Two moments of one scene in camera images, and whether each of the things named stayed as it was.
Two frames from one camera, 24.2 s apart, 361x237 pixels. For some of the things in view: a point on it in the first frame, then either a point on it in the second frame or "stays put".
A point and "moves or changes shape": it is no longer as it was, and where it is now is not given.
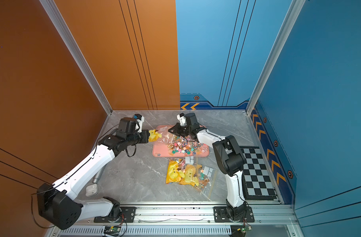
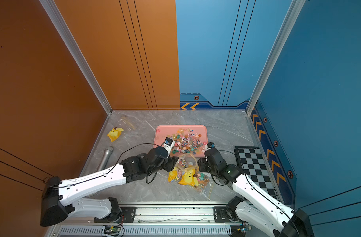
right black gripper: [177, 131] → [202, 161]
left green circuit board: [113, 230] stays put
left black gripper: [145, 134] → [171, 163]
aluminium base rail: [275, 219] stays put
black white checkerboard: [257, 182] stays put
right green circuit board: [239, 230] stays put
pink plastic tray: [170, 145] stays put
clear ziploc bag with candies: [162, 135] moves or changes shape
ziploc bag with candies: [184, 170] stays put
